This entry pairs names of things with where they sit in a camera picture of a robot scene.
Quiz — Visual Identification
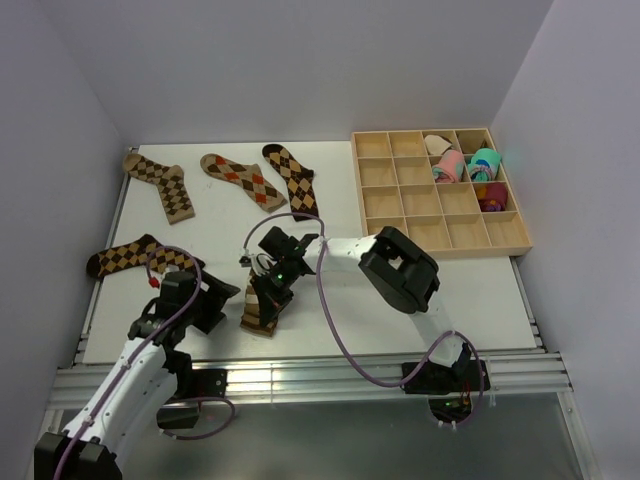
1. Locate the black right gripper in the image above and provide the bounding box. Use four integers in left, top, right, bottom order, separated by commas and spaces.
251, 260, 297, 327

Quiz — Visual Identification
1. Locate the brown tan striped sock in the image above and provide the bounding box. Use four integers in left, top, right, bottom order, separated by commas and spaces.
240, 269, 278, 338

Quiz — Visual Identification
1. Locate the dark brown tan argyle sock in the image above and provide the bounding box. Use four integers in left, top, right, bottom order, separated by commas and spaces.
262, 143, 319, 222

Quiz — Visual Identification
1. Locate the tan orange argyle sock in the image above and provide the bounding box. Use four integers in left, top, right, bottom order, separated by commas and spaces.
200, 153, 287, 213

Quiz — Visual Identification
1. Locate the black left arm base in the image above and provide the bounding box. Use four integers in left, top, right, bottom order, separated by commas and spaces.
156, 369, 227, 430

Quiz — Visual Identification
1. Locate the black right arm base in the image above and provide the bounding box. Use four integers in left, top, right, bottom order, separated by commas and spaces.
401, 344, 491, 424

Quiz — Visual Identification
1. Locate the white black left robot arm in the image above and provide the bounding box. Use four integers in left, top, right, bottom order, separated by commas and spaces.
34, 271, 240, 479

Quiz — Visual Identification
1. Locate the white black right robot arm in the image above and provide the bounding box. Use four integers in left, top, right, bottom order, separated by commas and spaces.
239, 226, 475, 390

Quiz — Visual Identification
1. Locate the brown yellow argyle sock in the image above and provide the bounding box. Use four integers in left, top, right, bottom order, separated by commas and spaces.
86, 234, 205, 280

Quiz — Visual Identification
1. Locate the wooden compartment organizer box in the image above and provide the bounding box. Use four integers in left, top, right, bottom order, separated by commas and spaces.
351, 128, 533, 259

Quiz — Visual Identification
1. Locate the pink rolled sock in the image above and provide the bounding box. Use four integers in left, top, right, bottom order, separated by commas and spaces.
432, 150, 465, 183

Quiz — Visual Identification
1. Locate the cream rolled sock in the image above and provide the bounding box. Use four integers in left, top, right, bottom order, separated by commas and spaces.
424, 134, 452, 156

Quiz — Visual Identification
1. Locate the maroon rolled sock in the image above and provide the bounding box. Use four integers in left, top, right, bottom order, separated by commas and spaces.
476, 182, 508, 212

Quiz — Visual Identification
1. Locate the teal rolled sock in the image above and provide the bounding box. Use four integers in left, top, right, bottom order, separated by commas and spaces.
468, 148, 502, 182

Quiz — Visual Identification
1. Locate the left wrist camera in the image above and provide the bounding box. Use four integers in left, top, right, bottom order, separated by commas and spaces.
161, 265, 183, 280

